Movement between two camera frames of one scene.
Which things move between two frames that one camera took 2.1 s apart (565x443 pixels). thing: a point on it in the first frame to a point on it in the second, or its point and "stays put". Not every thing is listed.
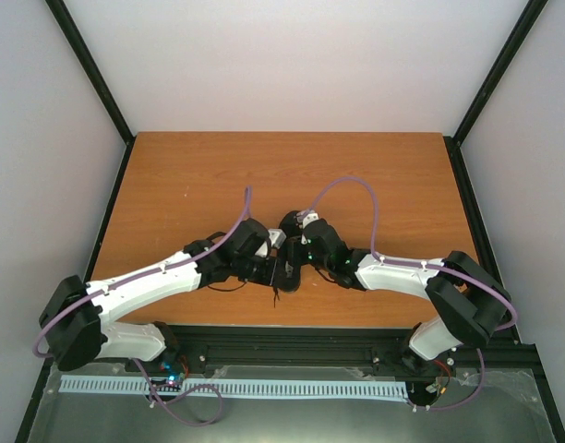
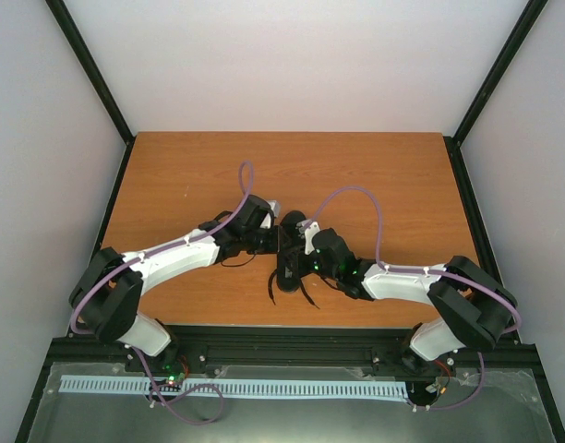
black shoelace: (276, 295) to (301, 282)
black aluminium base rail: (323, 350) stays put
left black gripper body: (268, 278) to (259, 245)
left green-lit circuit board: (172, 383) stays put
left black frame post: (66, 21) stays put
